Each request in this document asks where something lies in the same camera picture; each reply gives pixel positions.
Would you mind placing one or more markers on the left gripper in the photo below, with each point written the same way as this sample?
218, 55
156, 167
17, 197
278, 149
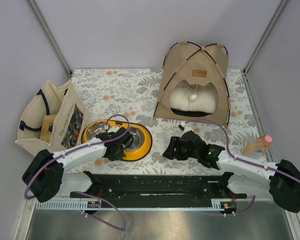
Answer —
118, 156

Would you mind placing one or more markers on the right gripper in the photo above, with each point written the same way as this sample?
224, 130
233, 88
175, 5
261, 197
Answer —
175, 142

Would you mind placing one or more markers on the stainless steel bowl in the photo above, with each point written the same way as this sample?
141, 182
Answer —
93, 129
137, 140

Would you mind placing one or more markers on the yellow double bowl holder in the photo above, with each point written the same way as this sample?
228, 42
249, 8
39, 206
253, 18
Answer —
129, 155

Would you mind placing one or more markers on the white fluffy cushion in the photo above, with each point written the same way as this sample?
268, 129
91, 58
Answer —
207, 97

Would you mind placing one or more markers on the beige pet tent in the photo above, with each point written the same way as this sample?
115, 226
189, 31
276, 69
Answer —
195, 72

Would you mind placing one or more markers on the black tent pole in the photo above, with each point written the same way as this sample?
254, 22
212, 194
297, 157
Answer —
183, 51
202, 57

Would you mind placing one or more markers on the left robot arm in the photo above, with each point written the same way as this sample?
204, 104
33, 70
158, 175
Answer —
48, 175

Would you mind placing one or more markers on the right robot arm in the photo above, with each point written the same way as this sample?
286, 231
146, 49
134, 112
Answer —
279, 182

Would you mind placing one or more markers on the white pompom toy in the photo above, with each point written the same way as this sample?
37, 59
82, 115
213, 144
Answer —
193, 97

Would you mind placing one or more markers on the cream tote bag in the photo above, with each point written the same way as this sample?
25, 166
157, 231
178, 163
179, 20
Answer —
68, 127

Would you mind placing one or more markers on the orange drink bottle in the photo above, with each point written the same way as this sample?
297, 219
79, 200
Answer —
261, 144

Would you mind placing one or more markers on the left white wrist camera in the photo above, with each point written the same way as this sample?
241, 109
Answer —
111, 129

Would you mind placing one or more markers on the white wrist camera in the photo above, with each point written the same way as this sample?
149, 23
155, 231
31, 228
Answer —
184, 128
111, 129

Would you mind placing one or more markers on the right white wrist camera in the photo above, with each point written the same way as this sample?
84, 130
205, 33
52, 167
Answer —
184, 128

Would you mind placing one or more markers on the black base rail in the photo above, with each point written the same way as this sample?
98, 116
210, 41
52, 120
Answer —
161, 191

